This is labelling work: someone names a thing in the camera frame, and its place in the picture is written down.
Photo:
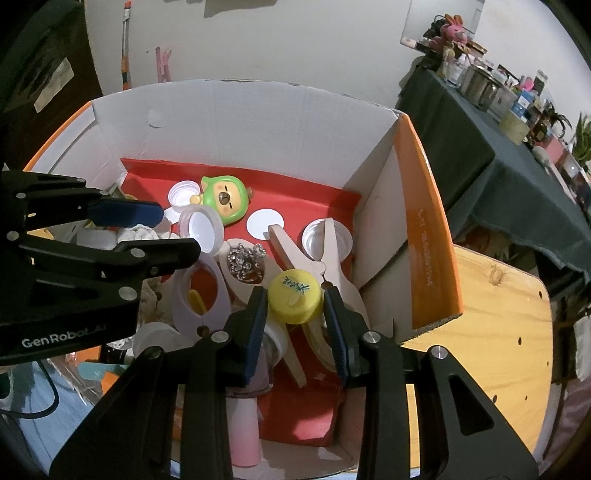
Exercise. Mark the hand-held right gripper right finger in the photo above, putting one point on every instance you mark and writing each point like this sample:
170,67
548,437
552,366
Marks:
334,327

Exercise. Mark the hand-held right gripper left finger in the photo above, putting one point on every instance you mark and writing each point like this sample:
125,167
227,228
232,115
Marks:
256,327

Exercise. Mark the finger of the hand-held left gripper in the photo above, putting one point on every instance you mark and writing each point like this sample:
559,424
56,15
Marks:
129,213
161,256

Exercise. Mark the yellow bottle cap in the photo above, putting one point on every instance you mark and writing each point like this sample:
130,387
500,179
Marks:
293,295

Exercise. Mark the silver rhinestone brooch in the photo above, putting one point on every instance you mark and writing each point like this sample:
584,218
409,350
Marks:
242,265

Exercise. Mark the orange and white cardboard box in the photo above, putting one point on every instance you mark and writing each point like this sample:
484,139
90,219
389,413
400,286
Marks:
277,138

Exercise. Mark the lilac plastic clip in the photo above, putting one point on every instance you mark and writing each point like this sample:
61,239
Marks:
182,300

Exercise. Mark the pink-rimmed white lid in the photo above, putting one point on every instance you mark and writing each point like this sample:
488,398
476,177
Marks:
203,228

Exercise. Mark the open white screw cap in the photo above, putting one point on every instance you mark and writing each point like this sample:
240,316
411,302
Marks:
182,194

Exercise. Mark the teal plastic item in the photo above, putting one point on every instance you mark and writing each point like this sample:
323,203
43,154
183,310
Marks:
101,370

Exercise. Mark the large beige clothespin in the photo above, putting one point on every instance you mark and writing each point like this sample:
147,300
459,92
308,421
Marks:
286,249

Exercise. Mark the green cartoon toy figure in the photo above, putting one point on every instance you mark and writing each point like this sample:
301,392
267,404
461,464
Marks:
226,198

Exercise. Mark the round metal lid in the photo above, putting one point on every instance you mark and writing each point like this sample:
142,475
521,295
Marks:
311,242

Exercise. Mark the flat white disc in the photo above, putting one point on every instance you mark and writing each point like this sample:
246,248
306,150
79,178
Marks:
263,225

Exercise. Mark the pink tube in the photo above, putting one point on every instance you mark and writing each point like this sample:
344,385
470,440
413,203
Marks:
244,434

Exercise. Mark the light blue towel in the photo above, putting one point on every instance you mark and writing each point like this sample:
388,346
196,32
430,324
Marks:
60,438

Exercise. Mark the red paper sheet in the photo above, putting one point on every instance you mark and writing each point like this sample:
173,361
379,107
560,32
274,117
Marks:
300,194

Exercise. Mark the orange and white stick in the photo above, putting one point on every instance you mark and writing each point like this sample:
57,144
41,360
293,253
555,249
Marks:
125,46

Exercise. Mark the dark green tablecloth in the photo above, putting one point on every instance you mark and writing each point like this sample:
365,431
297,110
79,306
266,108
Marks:
461,152

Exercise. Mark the metal pot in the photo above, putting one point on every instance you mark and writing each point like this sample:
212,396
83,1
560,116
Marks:
478,87

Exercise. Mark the clear glass bottle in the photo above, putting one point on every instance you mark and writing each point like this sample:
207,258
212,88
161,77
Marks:
453,74

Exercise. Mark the potted snake plant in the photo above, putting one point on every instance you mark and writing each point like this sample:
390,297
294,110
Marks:
582,143

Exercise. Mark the pink bunny plush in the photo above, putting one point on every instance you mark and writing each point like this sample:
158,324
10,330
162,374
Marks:
451,31

